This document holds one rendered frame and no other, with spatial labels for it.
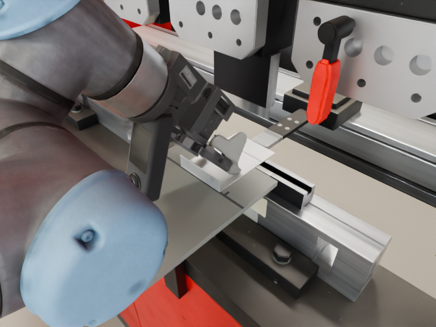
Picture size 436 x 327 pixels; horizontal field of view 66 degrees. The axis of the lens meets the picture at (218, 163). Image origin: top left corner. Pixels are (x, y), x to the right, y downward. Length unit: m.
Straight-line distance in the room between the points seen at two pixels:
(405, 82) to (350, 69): 0.05
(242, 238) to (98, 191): 0.40
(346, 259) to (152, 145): 0.30
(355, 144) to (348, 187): 1.40
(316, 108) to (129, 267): 0.23
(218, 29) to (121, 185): 0.30
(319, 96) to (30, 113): 0.24
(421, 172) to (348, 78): 0.38
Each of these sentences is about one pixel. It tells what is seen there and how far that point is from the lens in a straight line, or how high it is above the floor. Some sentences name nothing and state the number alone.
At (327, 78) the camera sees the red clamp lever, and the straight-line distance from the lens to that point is 0.32.
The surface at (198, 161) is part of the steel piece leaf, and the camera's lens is 0.53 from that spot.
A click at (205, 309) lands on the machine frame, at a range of 0.62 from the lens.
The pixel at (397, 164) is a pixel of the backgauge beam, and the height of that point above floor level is 0.94.
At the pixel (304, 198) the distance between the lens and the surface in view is 0.50.
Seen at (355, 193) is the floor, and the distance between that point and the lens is 2.09.
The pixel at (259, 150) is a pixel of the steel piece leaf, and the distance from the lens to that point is 0.55.
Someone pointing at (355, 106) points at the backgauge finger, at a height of 1.01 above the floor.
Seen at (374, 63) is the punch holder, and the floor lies 1.21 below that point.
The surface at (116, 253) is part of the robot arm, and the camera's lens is 0.17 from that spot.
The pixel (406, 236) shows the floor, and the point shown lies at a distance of 1.96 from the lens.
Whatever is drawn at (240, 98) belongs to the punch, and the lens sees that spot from 0.51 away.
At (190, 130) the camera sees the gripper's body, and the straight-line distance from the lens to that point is 0.38.
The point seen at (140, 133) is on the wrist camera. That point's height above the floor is 1.12.
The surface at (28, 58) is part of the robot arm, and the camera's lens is 0.27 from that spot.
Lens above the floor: 1.33
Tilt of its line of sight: 38 degrees down
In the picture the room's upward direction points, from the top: straight up
